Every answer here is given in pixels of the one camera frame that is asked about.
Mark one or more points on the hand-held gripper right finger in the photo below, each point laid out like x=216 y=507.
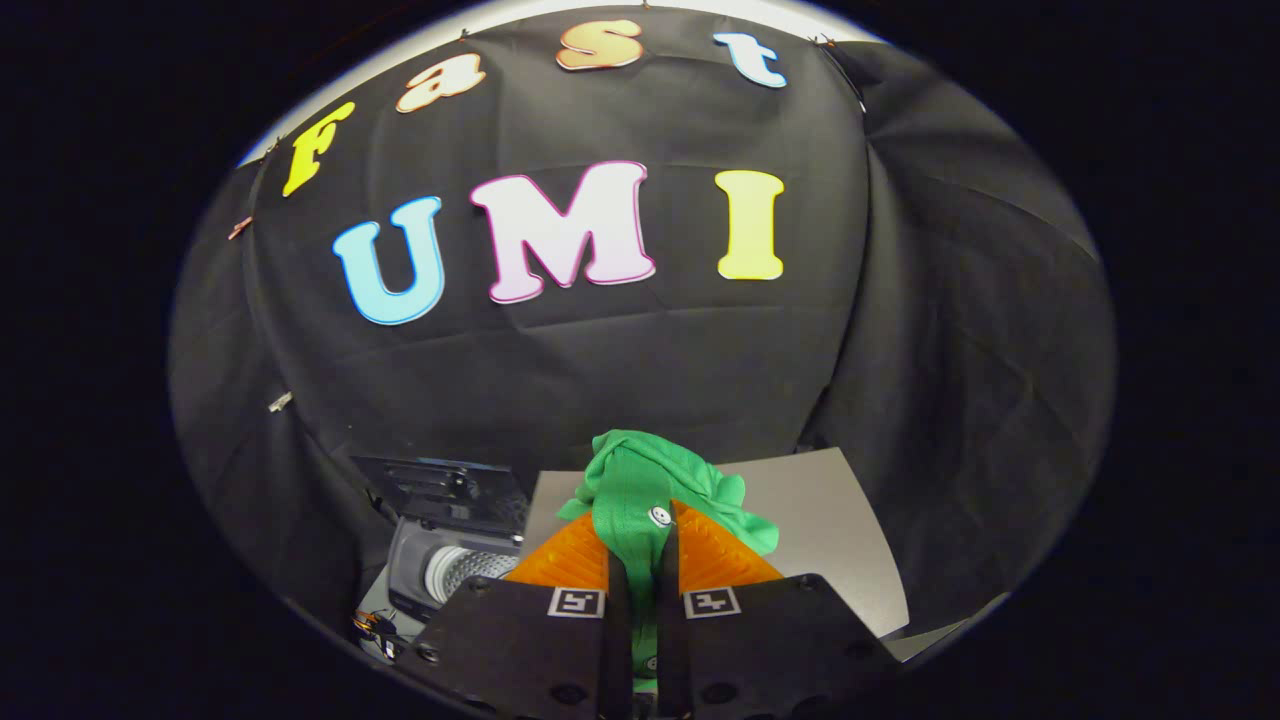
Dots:
x=770 y=650

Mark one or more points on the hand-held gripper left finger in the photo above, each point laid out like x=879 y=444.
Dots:
x=520 y=650

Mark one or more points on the black backdrop cloth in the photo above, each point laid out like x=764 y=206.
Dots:
x=600 y=370

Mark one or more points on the grey cabinet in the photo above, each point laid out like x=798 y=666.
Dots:
x=830 y=520

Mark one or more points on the silver cloth clip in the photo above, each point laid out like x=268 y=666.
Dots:
x=280 y=401

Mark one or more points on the green polo shirt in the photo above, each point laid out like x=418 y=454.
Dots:
x=630 y=480

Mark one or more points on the dark washing machine lid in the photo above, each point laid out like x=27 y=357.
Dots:
x=450 y=495

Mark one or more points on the copper cloth clip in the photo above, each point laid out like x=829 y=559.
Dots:
x=240 y=228

